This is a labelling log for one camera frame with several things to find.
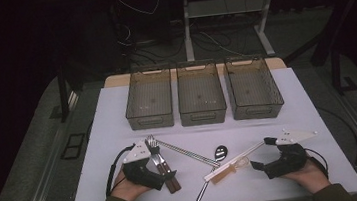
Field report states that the person's left hand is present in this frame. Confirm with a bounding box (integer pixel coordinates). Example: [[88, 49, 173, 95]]
[[108, 168, 154, 201]]

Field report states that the person's right hand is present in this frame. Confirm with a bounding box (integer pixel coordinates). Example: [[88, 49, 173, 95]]
[[279, 157, 333, 198]]

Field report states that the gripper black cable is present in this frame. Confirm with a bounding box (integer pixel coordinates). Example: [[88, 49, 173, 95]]
[[100, 143, 141, 199], [303, 144, 331, 181]]

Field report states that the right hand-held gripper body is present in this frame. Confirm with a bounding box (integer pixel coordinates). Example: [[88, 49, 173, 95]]
[[258, 125, 322, 181]]

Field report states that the white metal desk frame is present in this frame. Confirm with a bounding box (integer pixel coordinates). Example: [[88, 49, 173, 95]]
[[168, 0, 331, 67]]

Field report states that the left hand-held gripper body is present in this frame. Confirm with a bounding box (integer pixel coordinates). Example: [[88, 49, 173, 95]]
[[119, 139, 168, 196]]

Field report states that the white chopstick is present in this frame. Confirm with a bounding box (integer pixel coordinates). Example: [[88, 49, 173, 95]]
[[200, 140, 270, 181], [202, 141, 271, 183]]

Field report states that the tangle of floor cables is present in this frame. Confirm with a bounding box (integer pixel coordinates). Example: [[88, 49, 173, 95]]
[[110, 0, 263, 72]]

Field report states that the thin black floor cable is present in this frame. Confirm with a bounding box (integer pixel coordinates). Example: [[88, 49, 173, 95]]
[[315, 102, 357, 171]]

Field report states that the patterned metal chopstick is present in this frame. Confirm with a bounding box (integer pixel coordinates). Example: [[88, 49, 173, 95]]
[[155, 134, 221, 175], [155, 133, 221, 170]]

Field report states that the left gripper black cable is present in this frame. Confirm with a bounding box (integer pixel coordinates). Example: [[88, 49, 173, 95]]
[[100, 143, 141, 199]]

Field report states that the white table cover sheet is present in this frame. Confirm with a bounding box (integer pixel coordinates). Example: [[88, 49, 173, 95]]
[[57, 60, 357, 201]]

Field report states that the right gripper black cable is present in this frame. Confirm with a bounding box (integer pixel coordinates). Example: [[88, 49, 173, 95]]
[[303, 144, 331, 181]]

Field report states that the clear spoon with tan handle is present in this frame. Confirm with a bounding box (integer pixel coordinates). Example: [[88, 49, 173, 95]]
[[208, 155, 253, 186]]

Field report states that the black metal stand post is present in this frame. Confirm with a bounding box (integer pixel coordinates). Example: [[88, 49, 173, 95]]
[[327, 45, 357, 97], [54, 62, 80, 124]]

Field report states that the clear brown plastic bin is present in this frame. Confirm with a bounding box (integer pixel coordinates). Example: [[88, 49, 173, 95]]
[[120, 64, 177, 133], [221, 52, 287, 123], [174, 58, 229, 128]]

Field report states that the black spoon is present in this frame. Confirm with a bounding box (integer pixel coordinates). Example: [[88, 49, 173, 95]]
[[190, 144, 234, 201]]

